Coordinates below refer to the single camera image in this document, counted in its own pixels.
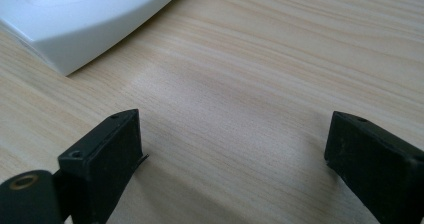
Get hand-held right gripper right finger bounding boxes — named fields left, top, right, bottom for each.
left=324, top=110, right=424, bottom=224

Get white plastic device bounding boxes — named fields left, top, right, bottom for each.
left=0, top=0, right=192, bottom=77

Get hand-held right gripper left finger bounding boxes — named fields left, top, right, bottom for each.
left=53, top=108, right=150, bottom=224

